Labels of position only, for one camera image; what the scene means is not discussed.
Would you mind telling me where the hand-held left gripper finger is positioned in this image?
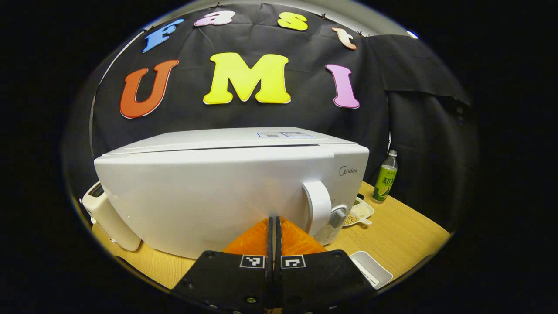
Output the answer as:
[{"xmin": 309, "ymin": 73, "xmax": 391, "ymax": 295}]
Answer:
[
  {"xmin": 172, "ymin": 217, "xmax": 274, "ymax": 314},
  {"xmin": 274, "ymin": 217, "xmax": 375, "ymax": 314}
]

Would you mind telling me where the white microwave oven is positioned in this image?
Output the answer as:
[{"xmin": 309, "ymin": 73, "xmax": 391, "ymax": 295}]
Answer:
[{"xmin": 94, "ymin": 127, "xmax": 370, "ymax": 260}]

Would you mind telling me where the white rectangular tray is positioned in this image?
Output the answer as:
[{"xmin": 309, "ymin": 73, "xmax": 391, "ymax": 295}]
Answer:
[{"xmin": 349, "ymin": 251, "xmax": 394, "ymax": 290}]

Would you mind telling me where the white divided dish of beans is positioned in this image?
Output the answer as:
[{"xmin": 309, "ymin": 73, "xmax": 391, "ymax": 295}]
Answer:
[{"xmin": 343, "ymin": 196, "xmax": 375, "ymax": 228}]

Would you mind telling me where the green drink bottle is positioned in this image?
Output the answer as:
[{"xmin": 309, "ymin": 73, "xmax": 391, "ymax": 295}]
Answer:
[{"xmin": 371, "ymin": 150, "xmax": 398, "ymax": 205}]

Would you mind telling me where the black backdrop cloth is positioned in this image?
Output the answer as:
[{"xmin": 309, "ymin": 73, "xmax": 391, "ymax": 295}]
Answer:
[{"xmin": 63, "ymin": 3, "xmax": 478, "ymax": 232}]

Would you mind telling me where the white toaster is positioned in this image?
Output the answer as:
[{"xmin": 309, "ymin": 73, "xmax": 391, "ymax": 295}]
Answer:
[{"xmin": 82, "ymin": 181, "xmax": 143, "ymax": 253}]

